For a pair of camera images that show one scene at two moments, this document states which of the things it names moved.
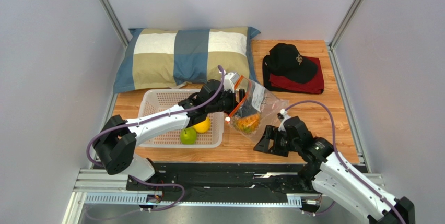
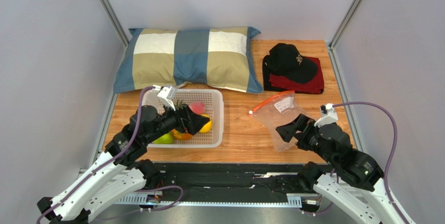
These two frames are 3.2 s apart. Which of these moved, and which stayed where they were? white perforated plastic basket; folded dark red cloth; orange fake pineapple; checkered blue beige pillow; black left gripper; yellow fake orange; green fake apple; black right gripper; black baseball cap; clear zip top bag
Moved: clear zip top bag; black right gripper; orange fake pineapple; black left gripper; green fake apple
Stayed: yellow fake orange; white perforated plastic basket; folded dark red cloth; checkered blue beige pillow; black baseball cap
